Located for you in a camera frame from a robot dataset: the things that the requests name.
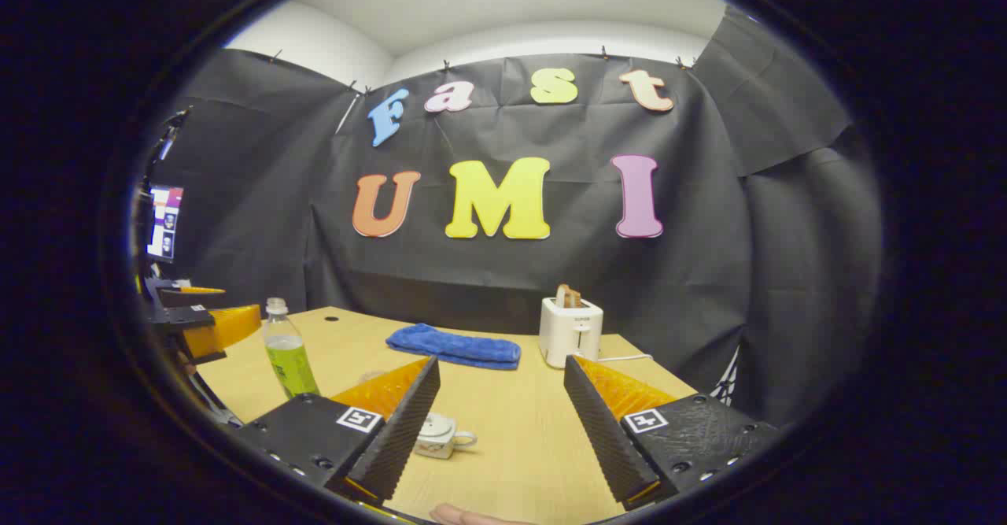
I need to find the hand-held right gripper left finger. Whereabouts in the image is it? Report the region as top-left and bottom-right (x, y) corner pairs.
(232, 356), (441, 508)

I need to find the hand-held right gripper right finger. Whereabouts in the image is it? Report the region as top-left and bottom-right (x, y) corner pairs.
(563, 355), (780, 512)

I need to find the white porcelain teacup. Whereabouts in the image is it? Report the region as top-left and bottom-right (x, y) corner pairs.
(413, 412), (478, 460)

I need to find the green label water bottle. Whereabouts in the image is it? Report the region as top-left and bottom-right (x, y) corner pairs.
(262, 298), (321, 400)

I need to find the computer monitor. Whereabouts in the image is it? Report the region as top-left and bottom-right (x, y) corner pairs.
(147, 185), (184, 264)

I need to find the blue folded towel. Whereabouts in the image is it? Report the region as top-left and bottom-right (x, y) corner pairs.
(385, 323), (522, 371)

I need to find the white toaster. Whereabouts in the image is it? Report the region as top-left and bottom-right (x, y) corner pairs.
(539, 297), (604, 369)

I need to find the black backdrop cloth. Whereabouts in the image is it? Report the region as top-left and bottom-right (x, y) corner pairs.
(149, 6), (882, 431)

